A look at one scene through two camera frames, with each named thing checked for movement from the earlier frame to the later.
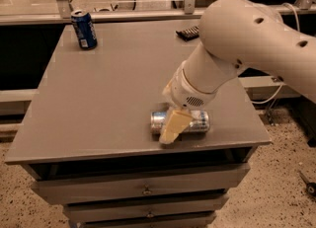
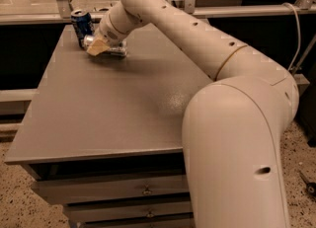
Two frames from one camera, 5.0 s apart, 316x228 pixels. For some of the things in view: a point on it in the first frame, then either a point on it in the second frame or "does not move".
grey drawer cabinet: (87, 138) does not move
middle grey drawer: (144, 208) does not move
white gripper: (185, 94) to (108, 33)
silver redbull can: (198, 123) to (121, 50)
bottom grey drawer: (191, 222) does not move
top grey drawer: (185, 182) does not move
